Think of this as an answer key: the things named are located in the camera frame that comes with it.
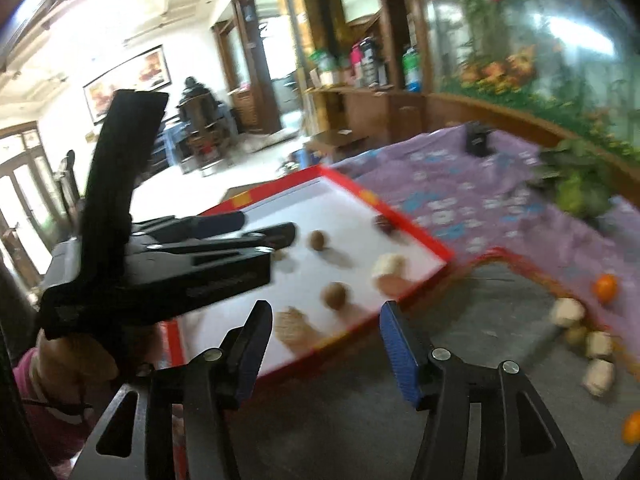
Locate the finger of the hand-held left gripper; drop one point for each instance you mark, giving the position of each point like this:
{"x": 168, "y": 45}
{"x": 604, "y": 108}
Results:
{"x": 220, "y": 225}
{"x": 270, "y": 236}

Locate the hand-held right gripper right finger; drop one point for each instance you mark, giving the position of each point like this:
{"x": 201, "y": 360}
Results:
{"x": 400, "y": 355}

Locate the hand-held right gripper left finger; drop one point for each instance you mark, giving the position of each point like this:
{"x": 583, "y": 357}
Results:
{"x": 250, "y": 360}

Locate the brown longan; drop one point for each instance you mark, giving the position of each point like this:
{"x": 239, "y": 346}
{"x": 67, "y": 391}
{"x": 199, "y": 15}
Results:
{"x": 576, "y": 336}
{"x": 317, "y": 240}
{"x": 336, "y": 295}

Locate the tan rough nut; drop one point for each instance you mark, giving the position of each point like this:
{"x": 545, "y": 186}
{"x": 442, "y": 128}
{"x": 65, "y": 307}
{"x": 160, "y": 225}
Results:
{"x": 292, "y": 327}

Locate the red cardboard box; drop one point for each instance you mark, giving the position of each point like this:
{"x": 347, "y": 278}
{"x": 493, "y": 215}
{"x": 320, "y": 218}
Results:
{"x": 330, "y": 200}

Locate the dark red jujube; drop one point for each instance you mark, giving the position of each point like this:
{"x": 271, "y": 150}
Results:
{"x": 384, "y": 224}

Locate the mandarin orange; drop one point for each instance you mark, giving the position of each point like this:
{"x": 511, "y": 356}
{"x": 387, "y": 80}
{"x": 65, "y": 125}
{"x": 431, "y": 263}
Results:
{"x": 631, "y": 427}
{"x": 606, "y": 287}

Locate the person's left forearm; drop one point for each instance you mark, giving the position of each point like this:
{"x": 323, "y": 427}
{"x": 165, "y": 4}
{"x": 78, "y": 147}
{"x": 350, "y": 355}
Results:
{"x": 45, "y": 425}

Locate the person's left hand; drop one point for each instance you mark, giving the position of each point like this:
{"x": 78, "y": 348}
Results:
{"x": 70, "y": 360}

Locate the blue bottle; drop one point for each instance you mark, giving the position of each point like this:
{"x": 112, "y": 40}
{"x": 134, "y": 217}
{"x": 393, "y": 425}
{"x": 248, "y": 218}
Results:
{"x": 303, "y": 158}

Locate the grey felt mat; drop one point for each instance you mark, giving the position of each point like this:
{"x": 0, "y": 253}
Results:
{"x": 475, "y": 410}

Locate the wooden chair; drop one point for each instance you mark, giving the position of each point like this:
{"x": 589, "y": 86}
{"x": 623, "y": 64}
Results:
{"x": 200, "y": 122}

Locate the wooden cabinet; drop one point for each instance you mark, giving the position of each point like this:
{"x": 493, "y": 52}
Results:
{"x": 370, "y": 115}

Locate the purple floral tablecloth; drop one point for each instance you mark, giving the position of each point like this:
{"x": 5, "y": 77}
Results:
{"x": 450, "y": 185}

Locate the green bag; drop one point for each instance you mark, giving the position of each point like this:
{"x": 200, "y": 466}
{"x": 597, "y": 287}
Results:
{"x": 322, "y": 60}

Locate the red bottle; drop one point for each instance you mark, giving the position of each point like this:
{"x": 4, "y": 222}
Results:
{"x": 356, "y": 62}

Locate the black thermos jug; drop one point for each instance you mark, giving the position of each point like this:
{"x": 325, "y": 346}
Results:
{"x": 372, "y": 62}

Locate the green label plastic bottle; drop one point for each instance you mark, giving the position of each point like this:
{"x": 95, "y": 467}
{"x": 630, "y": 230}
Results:
{"x": 412, "y": 70}

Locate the small black metal device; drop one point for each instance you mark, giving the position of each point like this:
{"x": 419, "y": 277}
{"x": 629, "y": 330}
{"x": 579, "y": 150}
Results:
{"x": 478, "y": 141}

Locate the green bok choy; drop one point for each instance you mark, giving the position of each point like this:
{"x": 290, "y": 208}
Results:
{"x": 575, "y": 190}

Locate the glass display with artificial flowers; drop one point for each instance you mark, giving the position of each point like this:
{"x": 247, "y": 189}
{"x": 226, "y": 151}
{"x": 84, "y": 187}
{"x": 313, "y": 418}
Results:
{"x": 525, "y": 35}

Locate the framed wall painting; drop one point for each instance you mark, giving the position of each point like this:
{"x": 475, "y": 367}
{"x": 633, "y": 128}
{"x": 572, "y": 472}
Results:
{"x": 130, "y": 80}

